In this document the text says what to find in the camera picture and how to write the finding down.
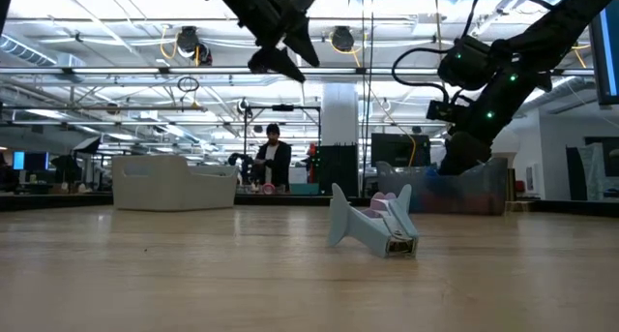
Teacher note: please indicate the black equipment cabinet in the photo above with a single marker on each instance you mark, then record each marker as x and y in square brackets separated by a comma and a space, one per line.
[338, 170]

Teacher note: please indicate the black gantry frame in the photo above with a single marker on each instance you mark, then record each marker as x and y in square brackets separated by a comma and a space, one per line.
[283, 108]

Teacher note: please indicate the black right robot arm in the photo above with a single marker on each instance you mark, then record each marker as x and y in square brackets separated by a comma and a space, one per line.
[546, 32]

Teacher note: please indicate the person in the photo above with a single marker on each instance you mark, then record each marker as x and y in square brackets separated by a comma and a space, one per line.
[273, 162]

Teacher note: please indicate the black display panel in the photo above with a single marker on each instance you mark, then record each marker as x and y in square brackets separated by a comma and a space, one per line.
[400, 150]

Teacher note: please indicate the white pillar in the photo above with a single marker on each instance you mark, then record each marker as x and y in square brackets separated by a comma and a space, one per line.
[339, 114]

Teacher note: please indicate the lit background monitor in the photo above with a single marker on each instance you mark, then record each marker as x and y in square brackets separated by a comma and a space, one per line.
[29, 160]

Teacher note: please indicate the smoky translucent plastic bin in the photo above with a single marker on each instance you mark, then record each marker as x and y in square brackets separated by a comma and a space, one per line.
[411, 191]

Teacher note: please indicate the light grey plastic bin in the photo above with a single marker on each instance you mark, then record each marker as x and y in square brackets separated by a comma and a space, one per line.
[174, 182]

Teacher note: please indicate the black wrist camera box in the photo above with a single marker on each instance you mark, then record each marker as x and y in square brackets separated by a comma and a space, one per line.
[441, 111]

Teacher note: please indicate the computer monitor blue screen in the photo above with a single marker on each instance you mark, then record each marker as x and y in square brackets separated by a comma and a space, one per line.
[607, 51]

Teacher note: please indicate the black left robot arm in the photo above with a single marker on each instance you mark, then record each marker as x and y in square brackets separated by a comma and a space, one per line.
[4, 3]

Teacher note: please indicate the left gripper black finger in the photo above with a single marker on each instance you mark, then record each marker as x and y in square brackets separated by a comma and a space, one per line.
[302, 41]
[273, 63]

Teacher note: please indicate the silver ventilation duct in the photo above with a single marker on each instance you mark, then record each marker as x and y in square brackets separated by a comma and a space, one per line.
[561, 87]

